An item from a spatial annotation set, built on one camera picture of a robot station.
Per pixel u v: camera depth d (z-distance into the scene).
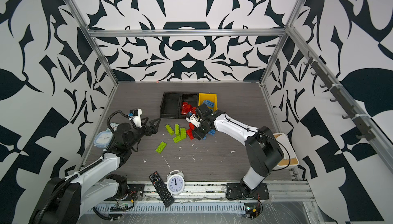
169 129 0.94
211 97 1.04
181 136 0.91
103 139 0.88
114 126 0.94
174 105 1.11
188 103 1.08
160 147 0.89
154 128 0.75
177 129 0.94
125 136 0.64
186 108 1.02
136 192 0.73
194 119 0.78
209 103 1.04
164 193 0.73
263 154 0.45
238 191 0.74
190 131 0.94
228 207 0.71
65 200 0.41
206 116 0.69
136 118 0.73
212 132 0.76
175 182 0.75
